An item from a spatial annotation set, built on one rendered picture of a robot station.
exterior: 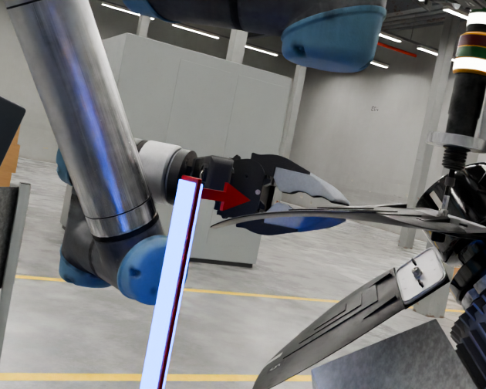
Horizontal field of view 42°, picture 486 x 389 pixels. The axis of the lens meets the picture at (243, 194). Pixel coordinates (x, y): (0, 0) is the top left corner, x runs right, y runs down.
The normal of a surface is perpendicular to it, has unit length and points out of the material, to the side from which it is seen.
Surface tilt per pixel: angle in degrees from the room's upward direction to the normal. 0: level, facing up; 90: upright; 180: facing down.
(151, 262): 91
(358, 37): 93
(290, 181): 84
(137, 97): 90
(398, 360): 55
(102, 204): 112
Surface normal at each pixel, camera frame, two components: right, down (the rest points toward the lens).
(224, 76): 0.46, 0.14
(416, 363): -0.12, -0.56
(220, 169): 0.25, 0.03
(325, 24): -0.26, 0.06
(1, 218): 0.95, 0.20
